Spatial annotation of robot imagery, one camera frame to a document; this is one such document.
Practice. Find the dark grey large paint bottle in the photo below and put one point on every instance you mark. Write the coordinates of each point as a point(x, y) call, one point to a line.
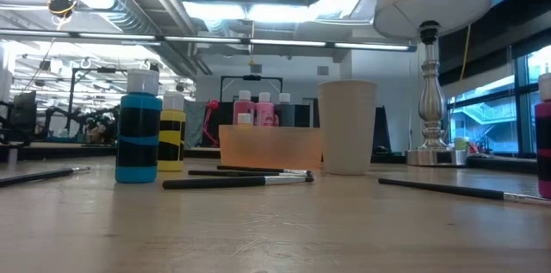
point(286, 113)

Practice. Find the orange translucent plastic bin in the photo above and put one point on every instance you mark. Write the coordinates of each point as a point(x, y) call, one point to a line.
point(271, 148)

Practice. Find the coral large paint bottle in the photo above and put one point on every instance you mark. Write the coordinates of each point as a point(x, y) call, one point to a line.
point(244, 109)

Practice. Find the lemon yellow small paint bottle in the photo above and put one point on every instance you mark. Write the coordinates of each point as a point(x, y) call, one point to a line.
point(173, 135)

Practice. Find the blue small paint bottle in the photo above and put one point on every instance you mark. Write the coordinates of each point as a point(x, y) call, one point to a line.
point(138, 135)

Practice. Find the magenta small paint bottle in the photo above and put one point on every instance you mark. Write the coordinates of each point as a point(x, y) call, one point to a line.
point(544, 144)

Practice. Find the black background screen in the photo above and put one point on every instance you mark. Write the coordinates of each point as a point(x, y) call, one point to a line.
point(303, 114)

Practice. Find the white paper cup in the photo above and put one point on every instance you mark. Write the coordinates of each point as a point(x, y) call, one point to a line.
point(348, 135)

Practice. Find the grey hanging cloth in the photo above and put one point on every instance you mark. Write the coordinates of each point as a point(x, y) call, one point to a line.
point(194, 122)

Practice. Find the bright ceiling light panel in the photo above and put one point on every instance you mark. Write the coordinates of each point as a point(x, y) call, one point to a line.
point(275, 12)

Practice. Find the long ceiling light strip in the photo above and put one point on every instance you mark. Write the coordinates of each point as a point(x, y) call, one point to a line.
point(202, 39)

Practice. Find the small green object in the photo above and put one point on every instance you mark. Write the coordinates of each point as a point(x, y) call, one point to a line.
point(461, 143)

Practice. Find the dark background monitor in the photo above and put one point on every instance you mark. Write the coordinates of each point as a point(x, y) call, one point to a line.
point(23, 113)

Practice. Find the black gantry frame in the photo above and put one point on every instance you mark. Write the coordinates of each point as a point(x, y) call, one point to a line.
point(105, 70)
point(251, 77)

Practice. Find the silver ceiling duct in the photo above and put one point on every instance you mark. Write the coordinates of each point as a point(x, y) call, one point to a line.
point(125, 19)

